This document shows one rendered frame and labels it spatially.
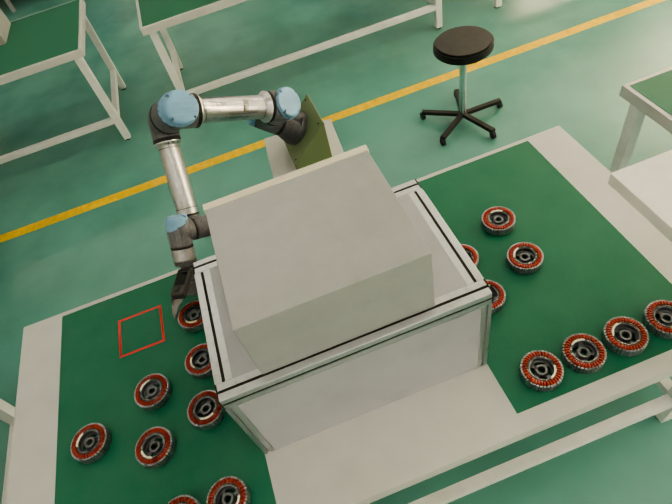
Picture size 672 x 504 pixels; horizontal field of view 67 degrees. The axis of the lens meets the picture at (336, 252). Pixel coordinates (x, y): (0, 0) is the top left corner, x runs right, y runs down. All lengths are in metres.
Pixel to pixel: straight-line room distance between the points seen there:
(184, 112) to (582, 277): 1.37
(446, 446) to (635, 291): 0.74
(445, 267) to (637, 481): 1.31
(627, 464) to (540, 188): 1.09
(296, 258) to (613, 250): 1.10
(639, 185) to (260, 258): 0.89
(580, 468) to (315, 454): 1.15
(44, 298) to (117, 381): 1.69
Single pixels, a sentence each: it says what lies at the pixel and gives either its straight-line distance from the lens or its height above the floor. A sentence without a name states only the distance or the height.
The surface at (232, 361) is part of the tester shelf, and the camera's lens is 1.25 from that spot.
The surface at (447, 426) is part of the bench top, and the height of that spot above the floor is 0.75.
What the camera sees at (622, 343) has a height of 0.78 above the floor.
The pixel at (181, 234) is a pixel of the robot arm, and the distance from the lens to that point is 1.73.
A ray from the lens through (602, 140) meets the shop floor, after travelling 3.42.
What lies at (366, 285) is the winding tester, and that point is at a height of 1.29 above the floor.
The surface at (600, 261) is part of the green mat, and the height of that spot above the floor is 0.75.
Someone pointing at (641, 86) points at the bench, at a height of 0.75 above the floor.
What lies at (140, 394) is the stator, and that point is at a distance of 1.74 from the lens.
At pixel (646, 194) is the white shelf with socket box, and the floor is 1.21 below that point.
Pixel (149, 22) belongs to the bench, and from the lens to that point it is 3.89.
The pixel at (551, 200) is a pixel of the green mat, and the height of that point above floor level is 0.75.
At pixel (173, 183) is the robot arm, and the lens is 1.90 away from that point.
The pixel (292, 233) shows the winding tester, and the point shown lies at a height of 1.32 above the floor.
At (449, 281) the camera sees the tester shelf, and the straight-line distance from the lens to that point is 1.26.
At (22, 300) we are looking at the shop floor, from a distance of 3.57.
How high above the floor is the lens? 2.14
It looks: 50 degrees down
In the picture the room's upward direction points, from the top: 16 degrees counter-clockwise
